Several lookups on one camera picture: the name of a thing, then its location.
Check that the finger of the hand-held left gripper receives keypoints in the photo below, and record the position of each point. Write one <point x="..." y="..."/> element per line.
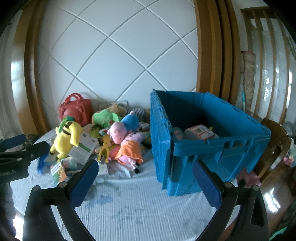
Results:
<point x="34" y="151"/>
<point x="13" y="141"/>

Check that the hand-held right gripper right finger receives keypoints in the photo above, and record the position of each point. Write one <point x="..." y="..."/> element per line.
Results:
<point x="205" y="185"/>

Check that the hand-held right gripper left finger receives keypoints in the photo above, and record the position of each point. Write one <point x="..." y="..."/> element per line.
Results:
<point x="84" y="183"/>

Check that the yellow plush toy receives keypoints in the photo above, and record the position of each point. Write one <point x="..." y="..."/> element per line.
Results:
<point x="67" y="139"/>

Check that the blue plastic crate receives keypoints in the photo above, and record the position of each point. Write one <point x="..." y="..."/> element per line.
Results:
<point x="219" y="150"/>

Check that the pink pig plush orange dress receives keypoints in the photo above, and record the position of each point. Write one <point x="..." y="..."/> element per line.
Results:
<point x="129" y="148"/>

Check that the blue feather toy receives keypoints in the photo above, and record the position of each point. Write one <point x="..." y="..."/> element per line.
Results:
<point x="42" y="164"/>

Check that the white paper tag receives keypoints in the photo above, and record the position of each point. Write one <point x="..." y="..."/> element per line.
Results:
<point x="103" y="168"/>

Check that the green orange toy box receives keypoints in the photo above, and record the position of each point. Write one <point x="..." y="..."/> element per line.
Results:
<point x="59" y="172"/>

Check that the white green leaflet box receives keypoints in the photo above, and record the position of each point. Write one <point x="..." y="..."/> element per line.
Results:
<point x="82" y="148"/>

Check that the yellow rubber figure toy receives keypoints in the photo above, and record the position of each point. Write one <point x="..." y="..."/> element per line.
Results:
<point x="105" y="148"/>

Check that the pink white tissue pack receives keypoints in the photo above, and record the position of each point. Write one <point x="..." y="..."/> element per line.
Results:
<point x="198" y="132"/>

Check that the red bear-shaped bag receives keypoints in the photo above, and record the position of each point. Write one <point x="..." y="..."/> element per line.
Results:
<point x="76" y="111"/>

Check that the pink pig plush blue shirt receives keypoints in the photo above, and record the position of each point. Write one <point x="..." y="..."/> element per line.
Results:
<point x="118" y="131"/>

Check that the brown plush toy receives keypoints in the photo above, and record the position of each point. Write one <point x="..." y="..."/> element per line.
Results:
<point x="116" y="109"/>

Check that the red white small box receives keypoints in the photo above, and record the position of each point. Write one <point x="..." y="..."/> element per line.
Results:
<point x="144" y="127"/>

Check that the wooden chair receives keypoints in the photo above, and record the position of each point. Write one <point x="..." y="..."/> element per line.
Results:
<point x="275" y="139"/>

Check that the striped plush toy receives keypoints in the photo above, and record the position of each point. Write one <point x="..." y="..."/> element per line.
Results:
<point x="138" y="112"/>

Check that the bubble wrap roll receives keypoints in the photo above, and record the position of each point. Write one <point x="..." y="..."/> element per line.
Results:
<point x="240" y="88"/>

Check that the rolled patterned carpet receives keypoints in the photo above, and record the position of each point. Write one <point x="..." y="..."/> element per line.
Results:
<point x="248" y="76"/>

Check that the wooden slatted glass door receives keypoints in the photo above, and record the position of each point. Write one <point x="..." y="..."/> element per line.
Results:
<point x="272" y="58"/>

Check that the wooden frame post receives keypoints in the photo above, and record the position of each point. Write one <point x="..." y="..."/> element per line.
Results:
<point x="25" y="81"/>
<point x="212" y="46"/>

